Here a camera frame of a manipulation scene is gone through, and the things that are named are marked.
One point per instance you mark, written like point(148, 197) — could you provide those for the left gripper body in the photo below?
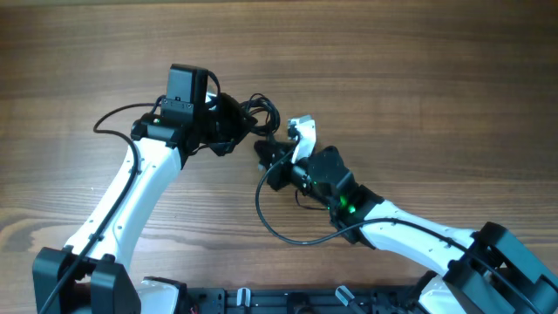
point(223, 124)

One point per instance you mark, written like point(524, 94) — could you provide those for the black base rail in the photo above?
point(375, 300)

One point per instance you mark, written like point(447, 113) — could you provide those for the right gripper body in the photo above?
point(277, 163)

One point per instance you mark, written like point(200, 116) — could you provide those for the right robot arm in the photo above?
point(472, 271)

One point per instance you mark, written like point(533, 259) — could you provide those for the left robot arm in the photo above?
point(90, 274)

